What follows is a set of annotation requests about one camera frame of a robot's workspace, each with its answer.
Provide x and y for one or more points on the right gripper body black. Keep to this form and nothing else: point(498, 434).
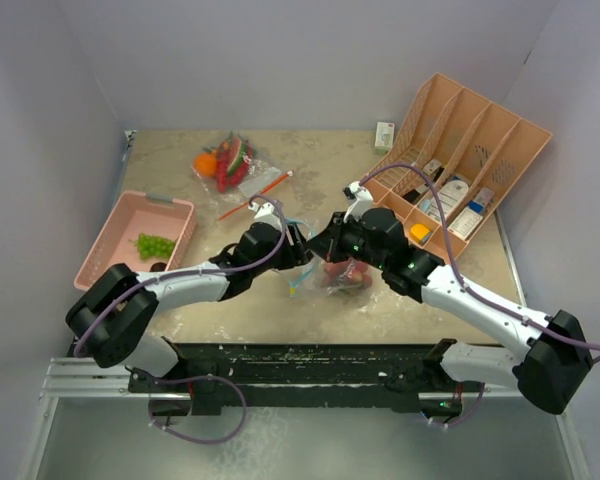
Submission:
point(347, 241)

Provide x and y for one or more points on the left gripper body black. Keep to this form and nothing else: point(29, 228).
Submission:
point(287, 256)

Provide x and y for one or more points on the zip bag with fake fruit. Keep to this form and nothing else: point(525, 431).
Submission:
point(321, 278)

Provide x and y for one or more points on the zip bag with orange watermelon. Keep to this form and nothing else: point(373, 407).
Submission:
point(233, 169)

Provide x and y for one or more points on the dark purple fake plum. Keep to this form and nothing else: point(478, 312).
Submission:
point(158, 267)

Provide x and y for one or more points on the green fake grape bunch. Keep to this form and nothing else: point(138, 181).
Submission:
point(153, 247)

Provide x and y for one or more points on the pink plastic basket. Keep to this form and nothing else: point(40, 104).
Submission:
point(142, 229)

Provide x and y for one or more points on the red fake strawberry bunch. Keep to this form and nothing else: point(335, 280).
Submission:
point(346, 275)

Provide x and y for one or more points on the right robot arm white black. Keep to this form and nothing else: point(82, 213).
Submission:
point(543, 356)

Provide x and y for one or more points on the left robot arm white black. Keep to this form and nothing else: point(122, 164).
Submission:
point(111, 318)

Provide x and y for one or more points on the yellow tape measure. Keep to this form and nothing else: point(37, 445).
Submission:
point(420, 233)

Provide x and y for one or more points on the white medicine box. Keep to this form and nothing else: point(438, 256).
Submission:
point(465, 223)

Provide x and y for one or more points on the small white green box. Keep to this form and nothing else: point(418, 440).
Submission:
point(384, 136)

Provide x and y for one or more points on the orange desk organizer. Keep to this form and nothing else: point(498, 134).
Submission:
point(455, 148)

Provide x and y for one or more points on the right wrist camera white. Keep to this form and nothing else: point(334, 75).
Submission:
point(360, 201)

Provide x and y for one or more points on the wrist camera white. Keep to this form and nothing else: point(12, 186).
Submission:
point(360, 201)
point(266, 213)

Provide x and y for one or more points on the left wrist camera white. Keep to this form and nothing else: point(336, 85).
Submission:
point(266, 213)

